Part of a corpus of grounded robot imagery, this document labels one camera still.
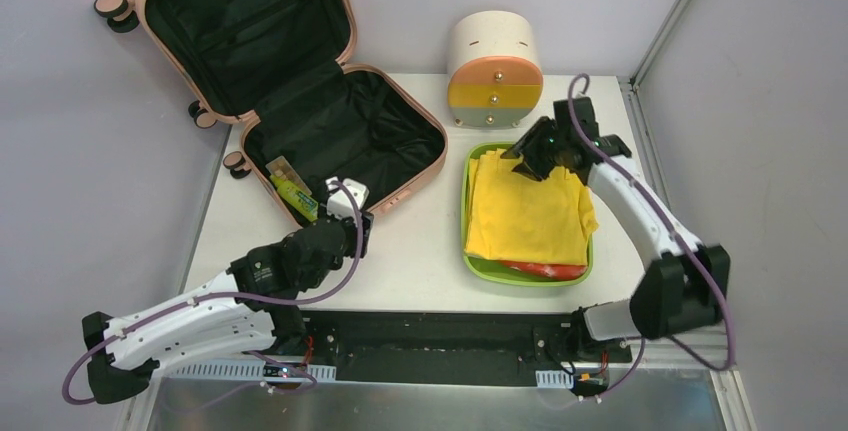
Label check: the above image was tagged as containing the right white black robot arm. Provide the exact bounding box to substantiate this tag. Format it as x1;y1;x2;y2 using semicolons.
503;96;730;361

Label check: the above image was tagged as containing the cream three-drawer round cabinet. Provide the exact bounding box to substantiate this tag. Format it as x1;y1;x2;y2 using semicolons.
447;10;544;129

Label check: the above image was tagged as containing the pink hard-shell suitcase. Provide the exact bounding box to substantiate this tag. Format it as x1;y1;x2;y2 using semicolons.
93;0;448;214

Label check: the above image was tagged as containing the yellow cloth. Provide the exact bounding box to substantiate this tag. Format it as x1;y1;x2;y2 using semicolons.
464;148;598;266

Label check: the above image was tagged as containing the green plastic tray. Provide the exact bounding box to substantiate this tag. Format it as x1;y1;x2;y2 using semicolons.
460;142;593;287

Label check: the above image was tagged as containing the yellow green spray bottle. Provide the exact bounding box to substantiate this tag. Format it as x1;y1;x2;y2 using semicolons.
270;175;319;222

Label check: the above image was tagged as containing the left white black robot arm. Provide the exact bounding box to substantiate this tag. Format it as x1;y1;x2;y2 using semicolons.
81;211;374;404

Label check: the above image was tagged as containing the red white tie-dye cloth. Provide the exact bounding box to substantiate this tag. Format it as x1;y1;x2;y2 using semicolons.
500;261;587;281

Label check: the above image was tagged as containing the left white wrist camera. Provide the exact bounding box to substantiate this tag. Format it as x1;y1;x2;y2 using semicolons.
325;177;369;219

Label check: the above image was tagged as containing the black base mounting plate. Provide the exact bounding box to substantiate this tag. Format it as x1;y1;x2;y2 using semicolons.
264;310;633;387

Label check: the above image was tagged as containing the brown small flat item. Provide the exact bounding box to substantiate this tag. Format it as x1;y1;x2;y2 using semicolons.
265;156;312;195

